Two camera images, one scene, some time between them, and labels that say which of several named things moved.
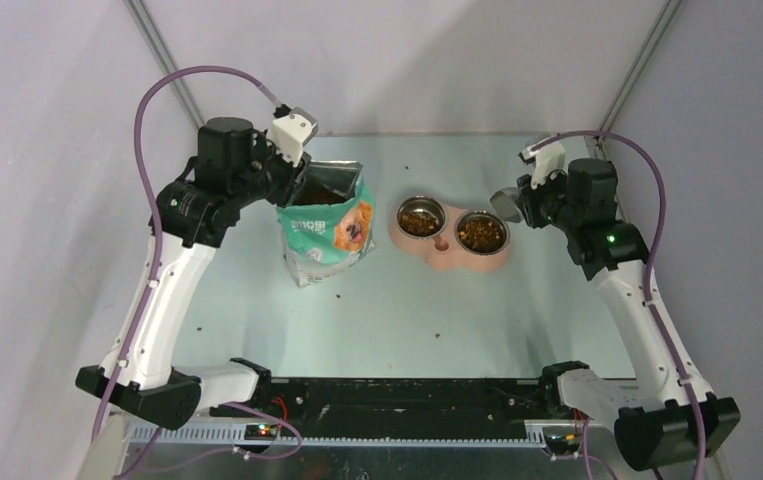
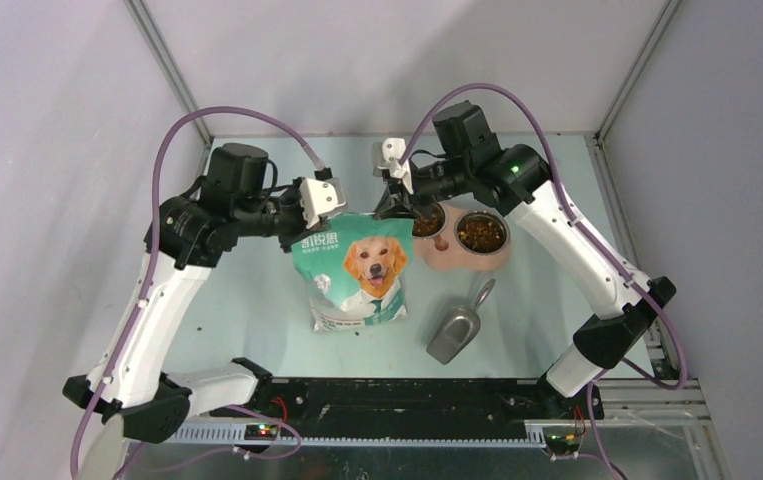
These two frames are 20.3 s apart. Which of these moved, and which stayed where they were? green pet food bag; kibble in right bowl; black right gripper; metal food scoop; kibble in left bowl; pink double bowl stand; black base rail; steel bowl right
Moved: black right gripper; green pet food bag; metal food scoop
Stayed: steel bowl right; pink double bowl stand; black base rail; kibble in left bowl; kibble in right bowl
